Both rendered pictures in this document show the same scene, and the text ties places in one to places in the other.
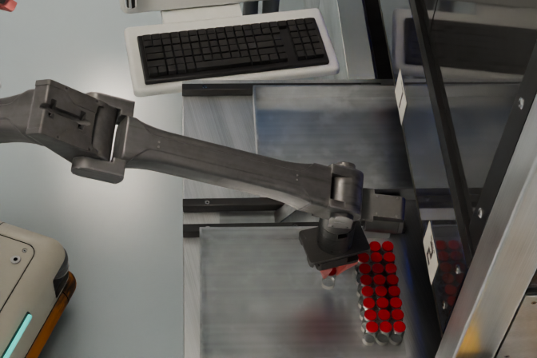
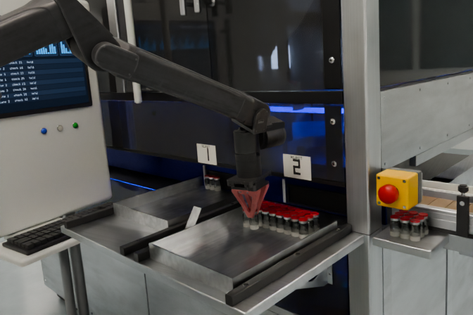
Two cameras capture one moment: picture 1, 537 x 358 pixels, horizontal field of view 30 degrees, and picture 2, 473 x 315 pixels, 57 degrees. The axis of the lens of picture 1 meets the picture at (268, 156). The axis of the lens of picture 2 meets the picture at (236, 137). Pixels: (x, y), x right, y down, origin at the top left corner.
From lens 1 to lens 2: 1.19 m
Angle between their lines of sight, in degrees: 52
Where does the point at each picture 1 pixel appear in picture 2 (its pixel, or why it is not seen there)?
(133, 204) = not seen: outside the picture
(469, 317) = (366, 120)
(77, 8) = not seen: outside the picture
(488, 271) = (364, 65)
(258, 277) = (210, 251)
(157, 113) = not seen: outside the picture
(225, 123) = (109, 225)
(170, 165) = (160, 63)
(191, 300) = (181, 278)
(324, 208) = (253, 104)
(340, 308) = (272, 237)
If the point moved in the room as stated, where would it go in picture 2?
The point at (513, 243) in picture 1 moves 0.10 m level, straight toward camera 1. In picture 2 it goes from (369, 31) to (398, 27)
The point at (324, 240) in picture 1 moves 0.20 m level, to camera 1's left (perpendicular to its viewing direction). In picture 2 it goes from (248, 164) to (170, 185)
